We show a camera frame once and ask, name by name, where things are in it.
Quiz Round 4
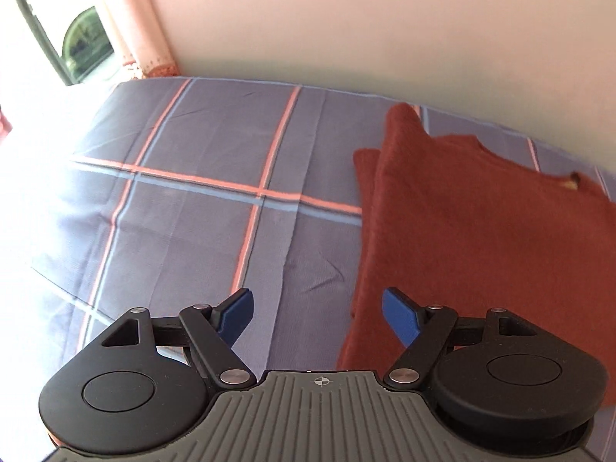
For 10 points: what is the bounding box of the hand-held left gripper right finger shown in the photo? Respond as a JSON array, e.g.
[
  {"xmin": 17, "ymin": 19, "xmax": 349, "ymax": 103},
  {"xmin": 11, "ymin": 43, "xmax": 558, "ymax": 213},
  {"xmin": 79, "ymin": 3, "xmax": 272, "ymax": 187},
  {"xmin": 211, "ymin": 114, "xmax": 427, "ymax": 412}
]
[{"xmin": 382, "ymin": 288, "xmax": 539, "ymax": 392}]

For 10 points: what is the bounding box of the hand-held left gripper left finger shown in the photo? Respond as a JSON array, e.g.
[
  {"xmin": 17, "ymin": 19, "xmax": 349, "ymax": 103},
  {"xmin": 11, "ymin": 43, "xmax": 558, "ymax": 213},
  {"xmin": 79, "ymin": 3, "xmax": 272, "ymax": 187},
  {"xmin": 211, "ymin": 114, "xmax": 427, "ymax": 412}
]
[{"xmin": 100, "ymin": 288, "xmax": 257, "ymax": 390}]

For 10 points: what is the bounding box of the pink lace curtain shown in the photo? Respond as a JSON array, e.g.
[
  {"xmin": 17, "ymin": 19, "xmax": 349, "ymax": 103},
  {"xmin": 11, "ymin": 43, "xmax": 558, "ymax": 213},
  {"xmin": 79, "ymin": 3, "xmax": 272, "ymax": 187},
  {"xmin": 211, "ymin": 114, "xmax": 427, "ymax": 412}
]
[{"xmin": 96, "ymin": 0, "xmax": 180, "ymax": 80}]

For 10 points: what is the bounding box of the rust red sweater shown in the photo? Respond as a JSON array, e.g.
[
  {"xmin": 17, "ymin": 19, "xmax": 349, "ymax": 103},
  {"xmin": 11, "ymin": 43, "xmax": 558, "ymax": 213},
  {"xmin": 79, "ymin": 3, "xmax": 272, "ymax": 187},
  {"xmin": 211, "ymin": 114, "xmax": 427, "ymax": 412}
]
[{"xmin": 336, "ymin": 103, "xmax": 616, "ymax": 409}]

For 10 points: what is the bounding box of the blue plaid bed sheet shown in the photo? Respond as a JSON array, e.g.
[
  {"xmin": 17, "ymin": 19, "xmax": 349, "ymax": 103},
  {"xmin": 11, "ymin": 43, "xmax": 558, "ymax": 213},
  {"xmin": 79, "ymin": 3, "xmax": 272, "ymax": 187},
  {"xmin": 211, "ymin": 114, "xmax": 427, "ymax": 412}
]
[{"xmin": 30, "ymin": 75, "xmax": 616, "ymax": 462}]

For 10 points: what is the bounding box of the window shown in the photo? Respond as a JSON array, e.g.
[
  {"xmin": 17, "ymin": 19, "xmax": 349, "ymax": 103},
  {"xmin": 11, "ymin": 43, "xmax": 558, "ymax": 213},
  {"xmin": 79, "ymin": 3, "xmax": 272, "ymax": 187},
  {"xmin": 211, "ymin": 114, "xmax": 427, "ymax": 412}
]
[{"xmin": 8, "ymin": 0, "xmax": 122, "ymax": 88}]

